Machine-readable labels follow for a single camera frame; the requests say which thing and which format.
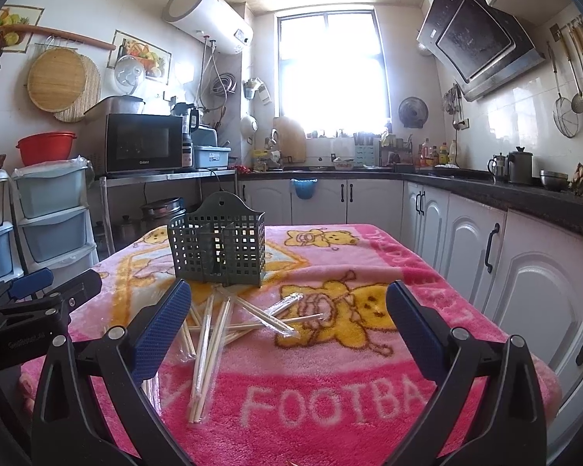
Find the metal storage shelf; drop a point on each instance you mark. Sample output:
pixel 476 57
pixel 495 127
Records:
pixel 112 198

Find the chopsticks pair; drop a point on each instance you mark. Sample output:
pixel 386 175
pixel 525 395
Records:
pixel 216 347
pixel 282 306
pixel 201 360
pixel 265 318

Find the dark green utensil basket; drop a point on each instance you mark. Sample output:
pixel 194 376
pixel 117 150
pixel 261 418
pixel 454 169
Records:
pixel 221 242

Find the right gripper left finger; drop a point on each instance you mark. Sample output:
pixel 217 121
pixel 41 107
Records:
pixel 69 427

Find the white water heater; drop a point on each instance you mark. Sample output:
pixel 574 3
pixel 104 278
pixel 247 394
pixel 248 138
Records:
pixel 210 21

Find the blue hanging trash bin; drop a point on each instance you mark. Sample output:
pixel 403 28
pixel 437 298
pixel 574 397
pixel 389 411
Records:
pixel 304 188

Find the blue plastic box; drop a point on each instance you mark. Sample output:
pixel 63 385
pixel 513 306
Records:
pixel 211 157

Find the steel pot stack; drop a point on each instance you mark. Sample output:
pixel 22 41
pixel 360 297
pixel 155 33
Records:
pixel 162 209

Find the black kettle pot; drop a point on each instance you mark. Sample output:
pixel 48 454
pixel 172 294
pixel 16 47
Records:
pixel 520 165

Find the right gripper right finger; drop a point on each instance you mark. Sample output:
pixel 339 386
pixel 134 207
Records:
pixel 509 425

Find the black microwave oven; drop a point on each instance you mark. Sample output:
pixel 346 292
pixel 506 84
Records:
pixel 128 143

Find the round wall fan vent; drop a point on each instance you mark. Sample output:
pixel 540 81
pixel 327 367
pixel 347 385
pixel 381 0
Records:
pixel 413 113

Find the round woven tray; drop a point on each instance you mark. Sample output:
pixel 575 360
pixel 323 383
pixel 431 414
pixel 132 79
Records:
pixel 56 79

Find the plastic drawer tower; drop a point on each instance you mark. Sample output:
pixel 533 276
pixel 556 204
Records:
pixel 45 220

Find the wooden cutting board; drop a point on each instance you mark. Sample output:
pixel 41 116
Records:
pixel 291 140

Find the red plastic basin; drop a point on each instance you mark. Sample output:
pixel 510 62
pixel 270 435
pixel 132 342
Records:
pixel 45 147

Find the fruit wall picture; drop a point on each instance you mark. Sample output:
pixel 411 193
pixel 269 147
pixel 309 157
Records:
pixel 156 61

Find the black range hood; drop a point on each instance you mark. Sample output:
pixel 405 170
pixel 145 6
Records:
pixel 483 48

